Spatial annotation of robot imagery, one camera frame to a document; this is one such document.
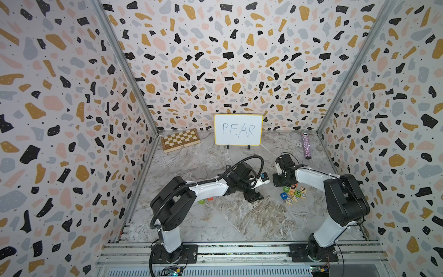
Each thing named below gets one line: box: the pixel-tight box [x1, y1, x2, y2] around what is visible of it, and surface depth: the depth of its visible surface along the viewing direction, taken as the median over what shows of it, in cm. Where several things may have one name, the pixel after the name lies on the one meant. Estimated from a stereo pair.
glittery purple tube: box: [302, 132, 313, 160], surface depth 115 cm
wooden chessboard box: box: [160, 128, 201, 153], surface depth 115 cm
